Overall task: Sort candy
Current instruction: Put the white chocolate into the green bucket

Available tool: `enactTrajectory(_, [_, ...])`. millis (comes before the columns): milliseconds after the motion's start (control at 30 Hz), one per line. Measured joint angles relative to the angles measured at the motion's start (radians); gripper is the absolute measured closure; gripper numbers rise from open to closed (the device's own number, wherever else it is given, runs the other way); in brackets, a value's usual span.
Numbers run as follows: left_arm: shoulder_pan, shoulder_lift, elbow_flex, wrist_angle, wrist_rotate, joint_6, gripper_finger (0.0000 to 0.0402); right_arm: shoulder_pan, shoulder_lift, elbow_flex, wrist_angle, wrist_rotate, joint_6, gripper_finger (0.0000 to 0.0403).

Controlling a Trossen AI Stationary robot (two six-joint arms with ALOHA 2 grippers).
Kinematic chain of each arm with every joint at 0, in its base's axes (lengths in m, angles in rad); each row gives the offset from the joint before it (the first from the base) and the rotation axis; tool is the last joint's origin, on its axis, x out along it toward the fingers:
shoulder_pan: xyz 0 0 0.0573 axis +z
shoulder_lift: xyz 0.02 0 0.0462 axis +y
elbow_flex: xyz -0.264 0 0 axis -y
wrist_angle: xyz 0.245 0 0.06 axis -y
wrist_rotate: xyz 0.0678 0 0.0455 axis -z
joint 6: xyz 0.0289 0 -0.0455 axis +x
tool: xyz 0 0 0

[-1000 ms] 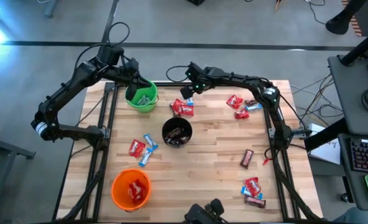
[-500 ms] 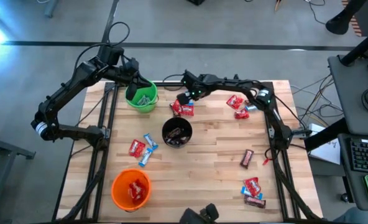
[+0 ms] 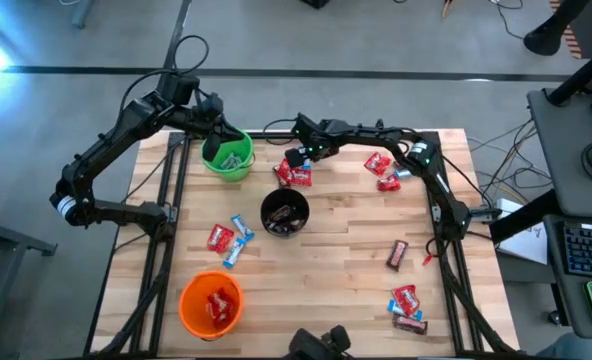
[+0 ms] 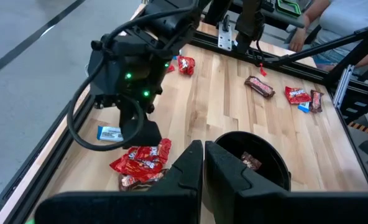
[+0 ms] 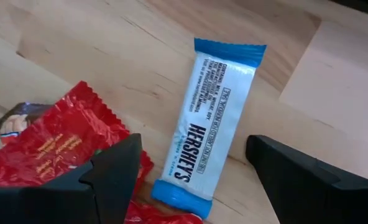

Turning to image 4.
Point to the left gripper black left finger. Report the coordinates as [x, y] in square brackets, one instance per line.
[125, 208]

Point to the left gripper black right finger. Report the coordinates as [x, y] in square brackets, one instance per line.
[280, 208]

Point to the silver metal bracket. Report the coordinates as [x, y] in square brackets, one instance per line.
[225, 37]

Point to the white blue Hershey's bar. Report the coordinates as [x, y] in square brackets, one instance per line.
[303, 108]
[109, 133]

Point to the red zip tie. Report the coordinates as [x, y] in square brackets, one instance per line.
[262, 71]

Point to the person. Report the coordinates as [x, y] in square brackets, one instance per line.
[342, 18]

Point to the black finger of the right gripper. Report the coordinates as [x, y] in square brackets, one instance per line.
[142, 135]

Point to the dark grey desk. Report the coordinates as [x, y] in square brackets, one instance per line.
[283, 20]

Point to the green-edged black pad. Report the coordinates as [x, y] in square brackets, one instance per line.
[288, 6]

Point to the black plastic bucket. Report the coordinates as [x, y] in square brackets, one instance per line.
[271, 161]

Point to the silver aluminium bar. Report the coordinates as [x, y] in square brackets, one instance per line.
[342, 87]

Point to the black aluminium table frame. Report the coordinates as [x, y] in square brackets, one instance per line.
[302, 70]

